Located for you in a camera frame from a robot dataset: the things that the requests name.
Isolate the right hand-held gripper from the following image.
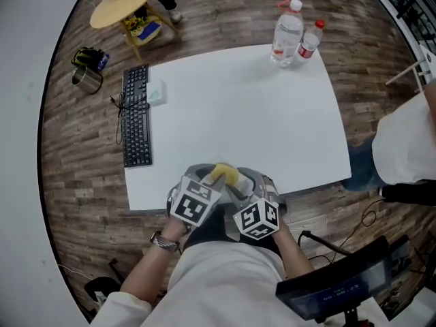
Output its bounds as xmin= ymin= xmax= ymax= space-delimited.
xmin=226 ymin=167 xmax=287 ymax=241

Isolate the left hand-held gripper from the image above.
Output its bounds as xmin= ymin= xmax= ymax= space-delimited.
xmin=166 ymin=163 xmax=228 ymax=230

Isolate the yellow bar of soap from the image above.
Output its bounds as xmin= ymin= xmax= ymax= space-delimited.
xmin=211 ymin=162 xmax=240 ymax=187

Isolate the white soap dish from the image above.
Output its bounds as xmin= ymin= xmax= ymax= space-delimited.
xmin=146 ymin=78 xmax=168 ymax=107

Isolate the person's right forearm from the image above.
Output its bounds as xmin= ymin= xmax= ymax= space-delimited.
xmin=270 ymin=222 xmax=315 ymax=281

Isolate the person's left forearm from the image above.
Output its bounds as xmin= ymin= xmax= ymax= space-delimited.
xmin=119 ymin=213 xmax=191 ymax=307

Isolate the person's white shirt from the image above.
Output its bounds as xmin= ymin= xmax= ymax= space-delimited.
xmin=89 ymin=239 xmax=309 ymax=327

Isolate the black keyboard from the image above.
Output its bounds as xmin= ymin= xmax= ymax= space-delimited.
xmin=121 ymin=63 xmax=154 ymax=168

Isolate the black monitor screen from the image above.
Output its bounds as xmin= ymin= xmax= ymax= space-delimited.
xmin=275 ymin=234 xmax=410 ymax=322

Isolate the black stand base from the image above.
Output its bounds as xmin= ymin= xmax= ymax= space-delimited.
xmin=83 ymin=258 xmax=124 ymax=312

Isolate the large clear water bottle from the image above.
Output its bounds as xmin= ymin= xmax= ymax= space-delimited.
xmin=269 ymin=0 xmax=305 ymax=69

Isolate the small red-capped water bottle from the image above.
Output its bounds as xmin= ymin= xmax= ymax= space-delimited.
xmin=294 ymin=19 xmax=326 ymax=65

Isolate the blue box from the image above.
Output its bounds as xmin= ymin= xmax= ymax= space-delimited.
xmin=136 ymin=20 xmax=162 ymax=42

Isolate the metal cup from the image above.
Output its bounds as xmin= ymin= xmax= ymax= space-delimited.
xmin=71 ymin=64 xmax=104 ymax=95

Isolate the yellow sunflower bunch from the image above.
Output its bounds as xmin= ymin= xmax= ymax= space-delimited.
xmin=123 ymin=16 xmax=146 ymax=36

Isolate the black and yellow bag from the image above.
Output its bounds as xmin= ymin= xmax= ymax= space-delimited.
xmin=70 ymin=46 xmax=105 ymax=69

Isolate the round wooden side table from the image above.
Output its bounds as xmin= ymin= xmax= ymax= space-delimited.
xmin=89 ymin=0 xmax=180 ymax=64

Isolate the white wooden chair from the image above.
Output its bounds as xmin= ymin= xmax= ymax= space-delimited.
xmin=384 ymin=44 xmax=436 ymax=93

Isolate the black metal railing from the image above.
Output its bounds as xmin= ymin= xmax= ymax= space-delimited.
xmin=360 ymin=0 xmax=436 ymax=49

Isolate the silver bracelet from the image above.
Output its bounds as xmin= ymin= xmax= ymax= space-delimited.
xmin=149 ymin=230 xmax=181 ymax=253

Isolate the black floor cable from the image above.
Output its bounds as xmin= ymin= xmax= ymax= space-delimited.
xmin=297 ymin=198 xmax=386 ymax=266

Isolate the black keyboard cable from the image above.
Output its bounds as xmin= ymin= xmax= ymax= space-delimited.
xmin=109 ymin=93 xmax=151 ymax=146

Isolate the white floor cable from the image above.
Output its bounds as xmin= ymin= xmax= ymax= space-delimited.
xmin=57 ymin=262 xmax=90 ymax=281

